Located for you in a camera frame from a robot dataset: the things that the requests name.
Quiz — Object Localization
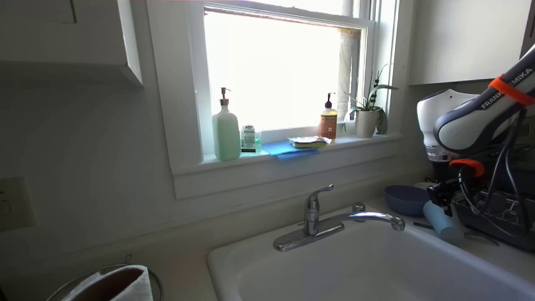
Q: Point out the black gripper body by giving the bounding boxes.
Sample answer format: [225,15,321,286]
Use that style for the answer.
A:
[426,159,486,215]

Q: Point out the light blue plastic cup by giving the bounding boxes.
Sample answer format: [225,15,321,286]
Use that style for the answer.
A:
[423,200,463,244]

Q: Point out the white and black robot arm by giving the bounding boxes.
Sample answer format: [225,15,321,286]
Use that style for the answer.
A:
[416,47,535,165]

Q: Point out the black dish drying rack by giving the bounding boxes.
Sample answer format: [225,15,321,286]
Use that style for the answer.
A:
[454,139,535,252]

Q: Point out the dark blue bowl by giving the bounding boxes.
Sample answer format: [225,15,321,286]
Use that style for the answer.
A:
[384,185,429,217]

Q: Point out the potted plant in white pot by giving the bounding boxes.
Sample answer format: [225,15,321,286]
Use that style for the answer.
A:
[349,67,394,139]

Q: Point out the white kitchen sink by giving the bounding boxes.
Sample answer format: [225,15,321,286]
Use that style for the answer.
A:
[207,222,535,301]

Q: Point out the orange soap pump bottle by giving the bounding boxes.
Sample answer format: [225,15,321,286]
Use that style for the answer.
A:
[317,93,337,139]

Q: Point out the chrome sink faucet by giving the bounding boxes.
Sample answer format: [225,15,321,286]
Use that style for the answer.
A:
[272,184,404,251]

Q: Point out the white soap dish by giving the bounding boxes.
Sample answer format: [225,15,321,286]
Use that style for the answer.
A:
[289,135,331,149]

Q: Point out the blue cloth on sill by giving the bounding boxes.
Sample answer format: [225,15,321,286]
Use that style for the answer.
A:
[262,142,316,160]

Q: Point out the small green jar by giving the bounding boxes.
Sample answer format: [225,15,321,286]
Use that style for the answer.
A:
[240,125,260,152]

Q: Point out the green soap pump bottle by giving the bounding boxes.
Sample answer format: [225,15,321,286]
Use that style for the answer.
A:
[212,87,240,160]

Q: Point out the white upper cabinet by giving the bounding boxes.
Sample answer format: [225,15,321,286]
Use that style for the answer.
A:
[0,0,142,85]

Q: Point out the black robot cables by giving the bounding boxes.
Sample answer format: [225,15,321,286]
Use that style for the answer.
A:
[456,107,535,232]

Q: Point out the white window frame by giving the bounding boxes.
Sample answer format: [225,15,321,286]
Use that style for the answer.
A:
[147,0,424,202]

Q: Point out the wall outlet plate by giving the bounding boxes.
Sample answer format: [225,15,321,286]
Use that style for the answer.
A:
[0,177,35,232]

